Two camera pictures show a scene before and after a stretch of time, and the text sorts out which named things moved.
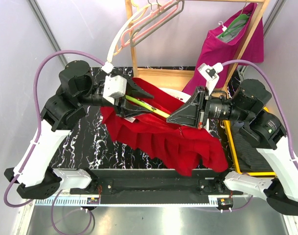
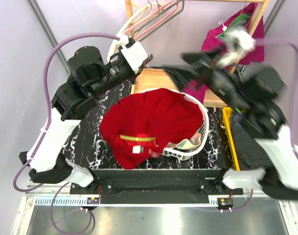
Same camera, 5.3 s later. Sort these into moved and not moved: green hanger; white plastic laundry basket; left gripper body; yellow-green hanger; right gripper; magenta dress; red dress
Moved: right gripper; red dress; yellow-green hanger; left gripper body; white plastic laundry basket
Not moved: green hanger; magenta dress
